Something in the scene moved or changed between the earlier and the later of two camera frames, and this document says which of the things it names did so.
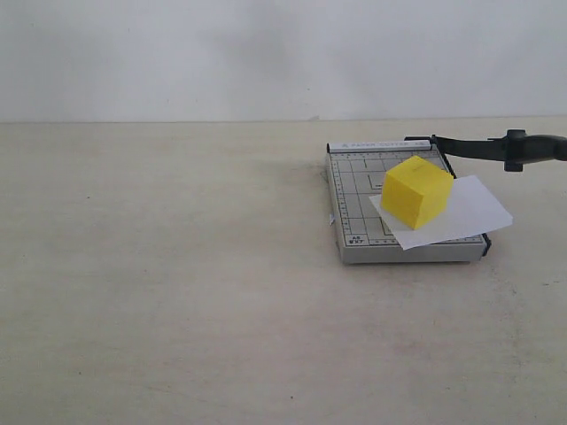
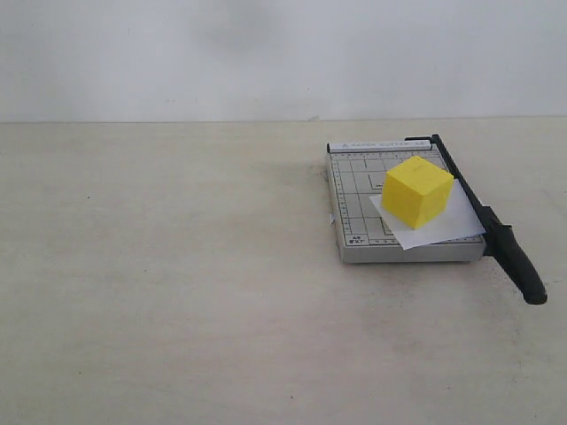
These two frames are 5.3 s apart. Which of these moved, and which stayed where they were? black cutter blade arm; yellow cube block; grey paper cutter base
Moved: black cutter blade arm
Stayed: grey paper cutter base; yellow cube block
